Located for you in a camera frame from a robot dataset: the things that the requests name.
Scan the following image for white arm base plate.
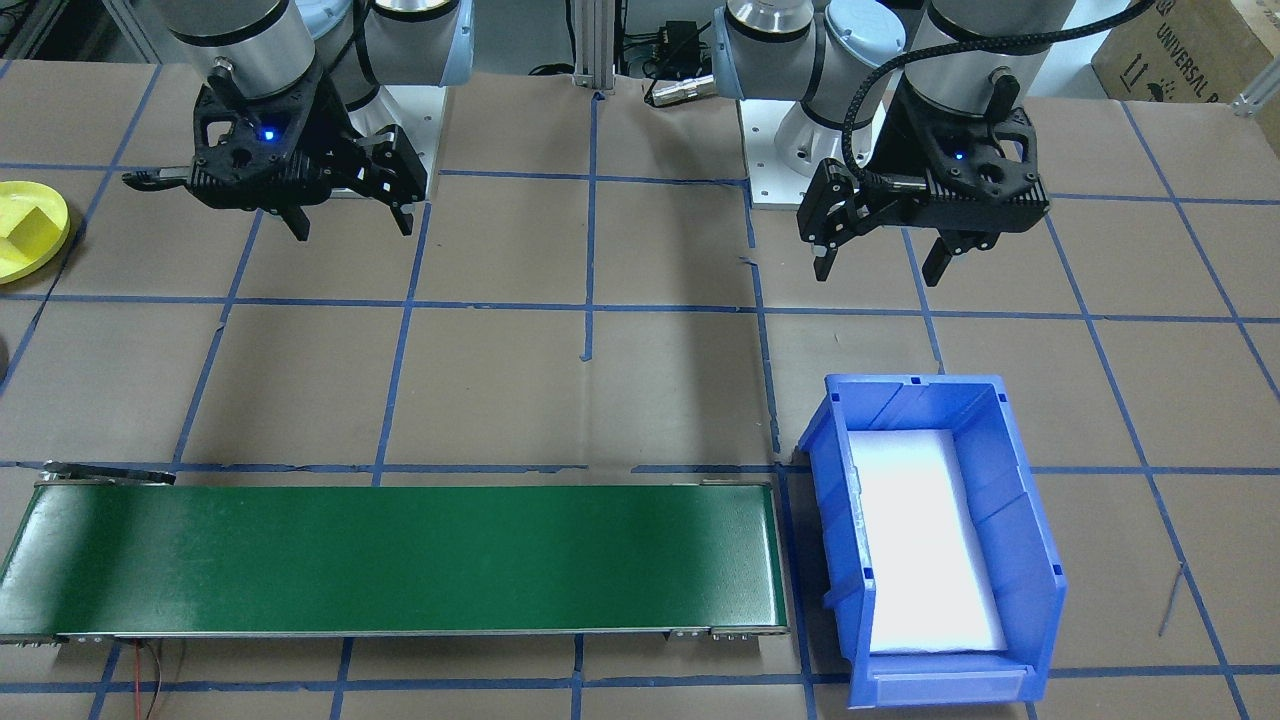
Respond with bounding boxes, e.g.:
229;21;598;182
330;85;448;196
738;95;881;209

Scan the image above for yellow block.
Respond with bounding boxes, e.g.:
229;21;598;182
0;205;51;263

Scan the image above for aluminium profile post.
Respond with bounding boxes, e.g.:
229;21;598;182
572;0;617;93

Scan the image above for silver metal cable plug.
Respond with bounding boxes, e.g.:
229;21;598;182
645;75;717;107

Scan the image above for red and black wire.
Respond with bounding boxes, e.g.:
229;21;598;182
128;640;189;720

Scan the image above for blue plastic storage bin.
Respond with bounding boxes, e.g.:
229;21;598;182
797;373;1069;711

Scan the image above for yellow plate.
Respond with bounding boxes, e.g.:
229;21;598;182
0;180;73;286

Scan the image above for V-shaped metal bar frame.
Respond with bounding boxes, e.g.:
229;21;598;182
0;0;176;63

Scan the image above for white foam sheet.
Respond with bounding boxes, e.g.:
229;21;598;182
850;430;1009;656

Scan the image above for black adapter box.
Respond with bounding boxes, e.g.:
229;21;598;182
655;20;703;69

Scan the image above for brown cardboard box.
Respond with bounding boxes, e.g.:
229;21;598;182
1090;0;1280;106

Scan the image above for green conveyor belt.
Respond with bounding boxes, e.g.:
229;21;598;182
0;462;791;646

